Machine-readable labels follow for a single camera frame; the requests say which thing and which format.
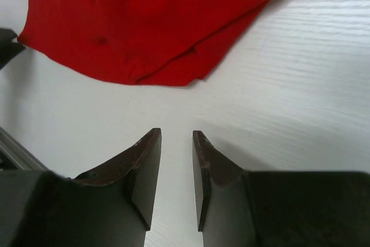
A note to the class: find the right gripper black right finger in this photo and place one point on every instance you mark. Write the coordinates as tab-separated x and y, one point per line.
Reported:
239	207

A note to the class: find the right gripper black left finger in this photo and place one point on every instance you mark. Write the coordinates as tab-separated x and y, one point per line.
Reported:
109	205

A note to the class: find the red t-shirt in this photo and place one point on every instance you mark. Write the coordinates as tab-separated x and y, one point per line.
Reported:
136	42

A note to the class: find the aluminium table edge rail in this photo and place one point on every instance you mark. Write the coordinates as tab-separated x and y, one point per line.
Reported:
16	156

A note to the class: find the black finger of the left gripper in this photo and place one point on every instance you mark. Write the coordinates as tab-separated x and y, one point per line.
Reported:
9	48

